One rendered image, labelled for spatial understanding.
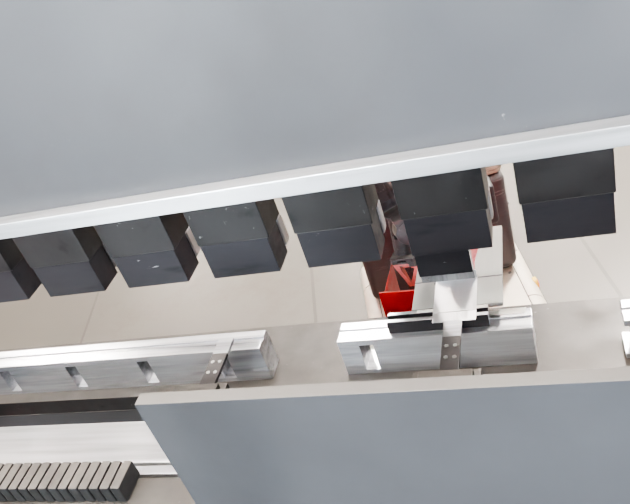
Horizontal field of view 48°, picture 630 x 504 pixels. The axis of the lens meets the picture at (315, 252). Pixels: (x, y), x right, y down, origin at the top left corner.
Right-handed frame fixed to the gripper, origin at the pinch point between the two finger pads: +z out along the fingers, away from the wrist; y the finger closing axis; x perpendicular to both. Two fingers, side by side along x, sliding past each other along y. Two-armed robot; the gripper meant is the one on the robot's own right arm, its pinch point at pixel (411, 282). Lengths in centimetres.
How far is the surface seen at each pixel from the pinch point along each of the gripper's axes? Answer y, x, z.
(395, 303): 11.2, -2.2, 0.2
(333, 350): 35.6, -11.5, -1.1
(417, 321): 44.0, 11.0, -11.3
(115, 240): 56, -43, -40
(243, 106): 79, 2, -63
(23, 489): 87, -55, -5
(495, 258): 26.6, 25.6, -15.9
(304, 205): 55, -2, -41
